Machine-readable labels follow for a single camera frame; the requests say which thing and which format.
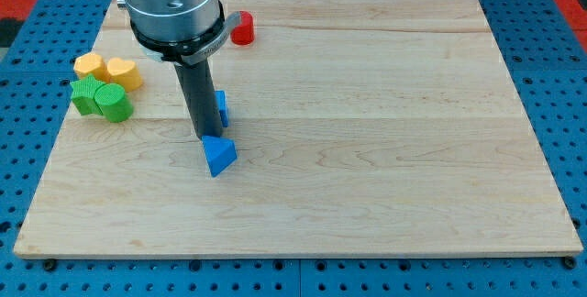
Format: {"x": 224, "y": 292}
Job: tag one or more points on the blue triangle block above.
{"x": 220, "y": 153}

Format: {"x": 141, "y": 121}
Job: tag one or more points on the yellow heart block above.
{"x": 125, "y": 73}

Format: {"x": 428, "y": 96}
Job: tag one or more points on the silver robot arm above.
{"x": 186, "y": 33}

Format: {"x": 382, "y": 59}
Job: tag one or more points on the wooden board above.
{"x": 365, "y": 129}

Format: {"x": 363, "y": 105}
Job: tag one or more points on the green cylinder block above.
{"x": 113, "y": 102}

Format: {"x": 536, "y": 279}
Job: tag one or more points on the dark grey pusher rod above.
{"x": 200, "y": 97}

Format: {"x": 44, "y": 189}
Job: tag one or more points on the green star block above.
{"x": 83, "y": 93}

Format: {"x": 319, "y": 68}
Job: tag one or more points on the blue cube block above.
{"x": 222, "y": 107}

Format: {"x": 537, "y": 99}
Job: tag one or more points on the yellow pentagon block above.
{"x": 91, "y": 63}

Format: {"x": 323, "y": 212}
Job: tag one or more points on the red cylinder block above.
{"x": 244, "y": 32}

